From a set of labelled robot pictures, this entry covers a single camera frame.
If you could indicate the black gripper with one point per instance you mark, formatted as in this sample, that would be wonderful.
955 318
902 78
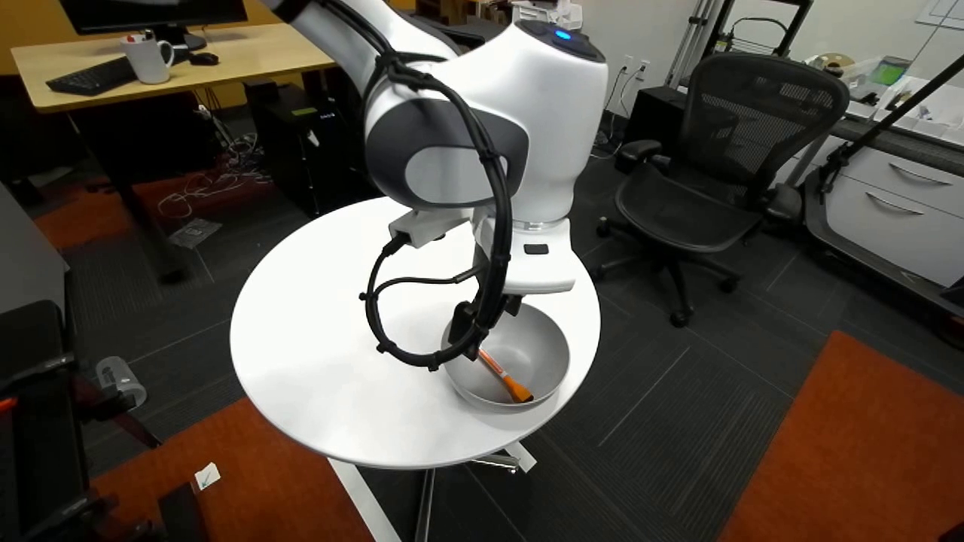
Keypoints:
471 325

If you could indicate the orange and white marker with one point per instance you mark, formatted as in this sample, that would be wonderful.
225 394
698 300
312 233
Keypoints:
512 381

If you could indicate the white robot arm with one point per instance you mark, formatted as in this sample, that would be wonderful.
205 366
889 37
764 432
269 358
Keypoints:
545 123

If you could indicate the grey bowl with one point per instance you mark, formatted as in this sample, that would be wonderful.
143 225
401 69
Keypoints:
541 351

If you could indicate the white table base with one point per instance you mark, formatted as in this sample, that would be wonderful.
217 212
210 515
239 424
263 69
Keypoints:
355 499

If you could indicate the black computer tower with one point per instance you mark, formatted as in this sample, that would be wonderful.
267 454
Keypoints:
297 141

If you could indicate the black floor box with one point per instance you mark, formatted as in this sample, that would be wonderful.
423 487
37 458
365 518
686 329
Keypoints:
656 117

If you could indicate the small white paper tag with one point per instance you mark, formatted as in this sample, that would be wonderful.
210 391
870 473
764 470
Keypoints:
205 478

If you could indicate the black mesh office chair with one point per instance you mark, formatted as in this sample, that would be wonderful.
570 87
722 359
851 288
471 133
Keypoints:
733 141

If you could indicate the white printer box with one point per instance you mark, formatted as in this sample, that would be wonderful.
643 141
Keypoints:
547 8

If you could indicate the grey cylinder knob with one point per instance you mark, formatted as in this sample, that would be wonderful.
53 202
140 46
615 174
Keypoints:
123 381

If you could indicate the light wooden desk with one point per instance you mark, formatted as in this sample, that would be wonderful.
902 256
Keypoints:
242 54

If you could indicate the black computer mouse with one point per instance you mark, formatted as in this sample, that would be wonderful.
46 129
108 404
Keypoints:
204 59

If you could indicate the black tripod stand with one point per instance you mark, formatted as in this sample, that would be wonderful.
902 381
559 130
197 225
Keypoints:
717 32

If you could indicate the white mug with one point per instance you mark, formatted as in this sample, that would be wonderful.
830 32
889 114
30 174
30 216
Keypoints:
150 59

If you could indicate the white drawer cabinet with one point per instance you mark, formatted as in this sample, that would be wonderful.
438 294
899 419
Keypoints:
905 216

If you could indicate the black computer monitor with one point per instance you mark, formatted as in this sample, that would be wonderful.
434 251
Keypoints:
151 12

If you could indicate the black keyboard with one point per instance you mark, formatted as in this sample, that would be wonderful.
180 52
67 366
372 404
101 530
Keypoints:
93 78

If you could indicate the black slanted pole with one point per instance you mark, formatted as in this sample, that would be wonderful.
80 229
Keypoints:
883 123

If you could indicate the green desk device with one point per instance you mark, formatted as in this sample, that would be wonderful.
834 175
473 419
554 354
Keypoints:
889 74

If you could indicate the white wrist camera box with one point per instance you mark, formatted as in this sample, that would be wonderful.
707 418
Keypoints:
429 226

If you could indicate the black machine frame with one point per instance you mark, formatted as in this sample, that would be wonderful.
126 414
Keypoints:
32 402

